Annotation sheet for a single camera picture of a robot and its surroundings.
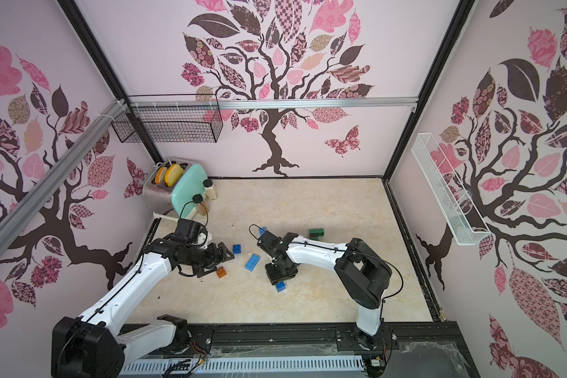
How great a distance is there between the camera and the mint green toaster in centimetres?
95

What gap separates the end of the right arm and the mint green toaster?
45 centimetres

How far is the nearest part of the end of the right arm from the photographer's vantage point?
0.64 m
